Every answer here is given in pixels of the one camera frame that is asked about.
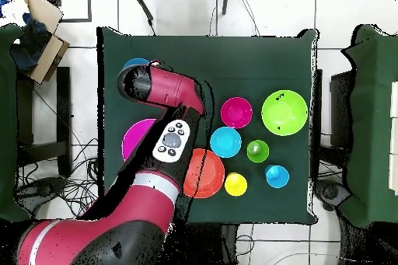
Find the large pink bowl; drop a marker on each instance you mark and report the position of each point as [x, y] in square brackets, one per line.
[136, 137]

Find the dark blue bowl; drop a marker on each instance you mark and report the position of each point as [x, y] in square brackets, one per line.
[135, 62]

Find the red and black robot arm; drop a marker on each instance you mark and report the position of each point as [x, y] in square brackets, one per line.
[124, 209]

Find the stack of white boxes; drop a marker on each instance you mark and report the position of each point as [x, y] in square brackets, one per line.
[395, 137]

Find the small light blue bowl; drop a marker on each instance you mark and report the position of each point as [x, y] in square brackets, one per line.
[225, 142]

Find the orange bowl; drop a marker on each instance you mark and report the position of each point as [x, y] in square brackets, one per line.
[208, 171]

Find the small red bowl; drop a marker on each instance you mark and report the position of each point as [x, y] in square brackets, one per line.
[236, 112]

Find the tall yellow cup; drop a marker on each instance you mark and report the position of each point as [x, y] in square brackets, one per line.
[235, 184]

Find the green cup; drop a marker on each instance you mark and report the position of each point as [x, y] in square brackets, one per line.
[262, 153]

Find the dark green table cloth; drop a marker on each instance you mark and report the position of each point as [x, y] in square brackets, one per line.
[248, 66]

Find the large green bowl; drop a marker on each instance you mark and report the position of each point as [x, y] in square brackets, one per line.
[284, 112]

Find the blue cup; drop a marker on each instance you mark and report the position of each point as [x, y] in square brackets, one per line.
[279, 179]

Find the black tripod leg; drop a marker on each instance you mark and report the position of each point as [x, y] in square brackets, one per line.
[226, 0]
[142, 4]

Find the black chair base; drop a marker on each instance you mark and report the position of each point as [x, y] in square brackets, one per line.
[331, 192]
[40, 188]

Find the cardboard box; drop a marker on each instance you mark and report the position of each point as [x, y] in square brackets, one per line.
[46, 56]

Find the green cloth side table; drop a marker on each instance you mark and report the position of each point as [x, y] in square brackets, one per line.
[373, 122]
[6, 122]

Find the dark blue cloth bag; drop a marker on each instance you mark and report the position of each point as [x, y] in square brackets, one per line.
[31, 47]

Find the black bench frame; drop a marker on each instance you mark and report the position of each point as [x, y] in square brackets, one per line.
[63, 106]

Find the black square frame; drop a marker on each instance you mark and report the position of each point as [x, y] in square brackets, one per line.
[77, 20]

